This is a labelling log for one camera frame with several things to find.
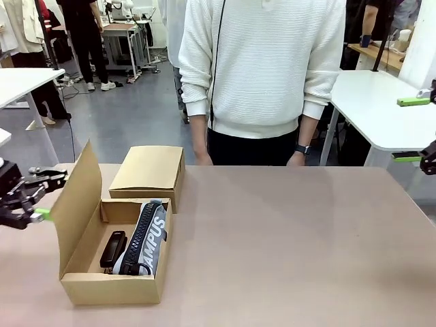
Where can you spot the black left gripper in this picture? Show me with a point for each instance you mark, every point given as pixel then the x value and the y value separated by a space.
pixel 10 180

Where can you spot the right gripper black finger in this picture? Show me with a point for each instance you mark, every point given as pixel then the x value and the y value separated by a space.
pixel 412 101
pixel 427 158

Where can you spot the black stapler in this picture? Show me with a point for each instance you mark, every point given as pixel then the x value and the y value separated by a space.
pixel 112 248

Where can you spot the small brown cardboard box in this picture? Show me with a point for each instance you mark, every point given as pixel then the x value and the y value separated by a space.
pixel 150 167

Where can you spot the large brown cardboard box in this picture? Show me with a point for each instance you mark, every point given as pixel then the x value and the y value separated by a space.
pixel 112 289

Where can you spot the grey zip pencil case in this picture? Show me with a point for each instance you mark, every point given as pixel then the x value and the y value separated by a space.
pixel 155 235

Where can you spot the person's right forearm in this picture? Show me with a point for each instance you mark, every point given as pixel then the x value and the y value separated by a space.
pixel 198 133

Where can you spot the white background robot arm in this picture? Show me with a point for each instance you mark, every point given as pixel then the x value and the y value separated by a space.
pixel 127 4

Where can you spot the person's left forearm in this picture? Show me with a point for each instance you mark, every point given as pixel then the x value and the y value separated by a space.
pixel 306 131

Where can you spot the person's left hand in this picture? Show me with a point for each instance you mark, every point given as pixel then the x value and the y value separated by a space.
pixel 295 160

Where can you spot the person's right hand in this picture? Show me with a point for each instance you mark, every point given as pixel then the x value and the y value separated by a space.
pixel 204 159

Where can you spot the large white table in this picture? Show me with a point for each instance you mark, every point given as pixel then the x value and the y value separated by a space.
pixel 374 109

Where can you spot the wooden-top table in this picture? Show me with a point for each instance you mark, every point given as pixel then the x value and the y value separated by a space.
pixel 388 56

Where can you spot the black slanted stand pole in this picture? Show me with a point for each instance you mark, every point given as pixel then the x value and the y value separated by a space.
pixel 382 47

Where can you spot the white cylinder container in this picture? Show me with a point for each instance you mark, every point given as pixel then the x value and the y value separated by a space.
pixel 405 37

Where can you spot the dark blue mug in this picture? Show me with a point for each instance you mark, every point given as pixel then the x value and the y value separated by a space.
pixel 366 41

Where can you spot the bystander in grey top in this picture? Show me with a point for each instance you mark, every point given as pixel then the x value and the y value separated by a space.
pixel 407 12

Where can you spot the bystander in dark top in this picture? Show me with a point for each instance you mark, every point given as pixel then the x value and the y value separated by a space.
pixel 357 17

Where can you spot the white table with rounded corner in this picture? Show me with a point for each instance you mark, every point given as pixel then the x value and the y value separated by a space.
pixel 24 83

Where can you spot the black smartwatch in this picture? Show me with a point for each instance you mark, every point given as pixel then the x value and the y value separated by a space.
pixel 302 150

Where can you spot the person in white sweater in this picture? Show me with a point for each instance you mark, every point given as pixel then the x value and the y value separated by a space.
pixel 265 68

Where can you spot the black tripod pole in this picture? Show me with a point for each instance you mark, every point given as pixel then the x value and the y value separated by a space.
pixel 47 44

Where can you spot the bystander in black clothes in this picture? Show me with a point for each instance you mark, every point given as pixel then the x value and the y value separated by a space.
pixel 85 37

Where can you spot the bystander in cream jacket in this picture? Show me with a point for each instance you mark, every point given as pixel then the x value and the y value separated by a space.
pixel 20 27

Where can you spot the bystander in white top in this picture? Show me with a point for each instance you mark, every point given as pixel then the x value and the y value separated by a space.
pixel 172 34

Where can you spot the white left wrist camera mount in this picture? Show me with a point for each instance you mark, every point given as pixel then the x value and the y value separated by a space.
pixel 4 138

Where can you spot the brown-top desk white frame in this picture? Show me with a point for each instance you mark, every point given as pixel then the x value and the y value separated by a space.
pixel 119 27

